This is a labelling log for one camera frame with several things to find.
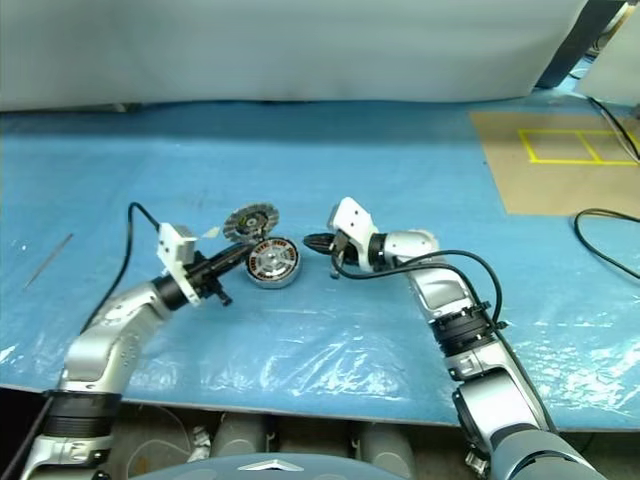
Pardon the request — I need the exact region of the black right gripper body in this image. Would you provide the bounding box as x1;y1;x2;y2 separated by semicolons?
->
331;231;370;272

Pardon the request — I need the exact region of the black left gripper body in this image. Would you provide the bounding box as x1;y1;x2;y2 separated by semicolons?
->
185;253;234;308

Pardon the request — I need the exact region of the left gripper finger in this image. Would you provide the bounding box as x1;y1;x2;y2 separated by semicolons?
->
214;246;257;276
208;242;257;268

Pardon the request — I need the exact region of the silver motor rotor cover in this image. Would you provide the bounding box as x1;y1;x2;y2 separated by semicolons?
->
222;202;274;247

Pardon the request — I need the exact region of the motor stator with copper windings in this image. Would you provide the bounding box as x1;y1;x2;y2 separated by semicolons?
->
244;236;301;291

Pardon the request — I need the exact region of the blue plastic table sheet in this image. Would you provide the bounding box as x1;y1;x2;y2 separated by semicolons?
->
0;87;640;431

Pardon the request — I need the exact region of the thin metal rod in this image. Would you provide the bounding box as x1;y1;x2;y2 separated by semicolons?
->
23;233;74;290

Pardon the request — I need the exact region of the grey rounded cylinder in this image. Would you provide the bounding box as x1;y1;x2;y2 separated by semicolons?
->
210;413;269;457
357;422;415;466

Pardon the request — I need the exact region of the small white clip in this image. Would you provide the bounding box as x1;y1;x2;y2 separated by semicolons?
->
188;425;211;464

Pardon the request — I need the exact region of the grey robot torso with chevron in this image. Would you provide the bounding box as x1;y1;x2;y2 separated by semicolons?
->
144;452;416;480

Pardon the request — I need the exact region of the brown cardboard sheet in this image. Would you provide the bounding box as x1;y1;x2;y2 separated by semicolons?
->
468;110;640;217

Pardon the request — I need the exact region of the white backdrop sheet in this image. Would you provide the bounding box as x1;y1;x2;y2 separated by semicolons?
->
0;0;591;114

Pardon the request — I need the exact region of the yellow tape rectangle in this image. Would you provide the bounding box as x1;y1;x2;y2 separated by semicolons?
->
518;128;639;165

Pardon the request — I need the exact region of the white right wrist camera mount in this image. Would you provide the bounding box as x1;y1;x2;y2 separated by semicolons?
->
327;197;379;274

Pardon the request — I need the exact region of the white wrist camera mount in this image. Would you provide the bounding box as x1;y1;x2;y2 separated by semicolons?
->
327;197;379;274
157;222;204;307

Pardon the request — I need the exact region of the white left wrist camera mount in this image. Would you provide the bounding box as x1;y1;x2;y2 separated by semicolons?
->
157;222;204;307

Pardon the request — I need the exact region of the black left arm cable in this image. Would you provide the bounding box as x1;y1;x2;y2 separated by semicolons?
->
0;201;169;480

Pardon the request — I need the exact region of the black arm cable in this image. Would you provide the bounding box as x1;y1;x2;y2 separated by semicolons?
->
329;249;559;436
0;201;169;480

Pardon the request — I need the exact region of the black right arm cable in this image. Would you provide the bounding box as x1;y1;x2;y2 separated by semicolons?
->
329;249;559;436

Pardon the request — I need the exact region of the thin white cable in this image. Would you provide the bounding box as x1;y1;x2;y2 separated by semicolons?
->
124;404;201;476

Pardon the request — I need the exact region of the thick black looped cable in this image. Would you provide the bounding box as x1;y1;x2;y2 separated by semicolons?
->
573;208;640;281

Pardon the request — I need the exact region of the thin black cable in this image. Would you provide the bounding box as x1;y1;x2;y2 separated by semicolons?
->
588;96;640;157

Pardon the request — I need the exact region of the dark grey post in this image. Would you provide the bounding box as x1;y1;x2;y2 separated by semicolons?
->
537;0;629;89

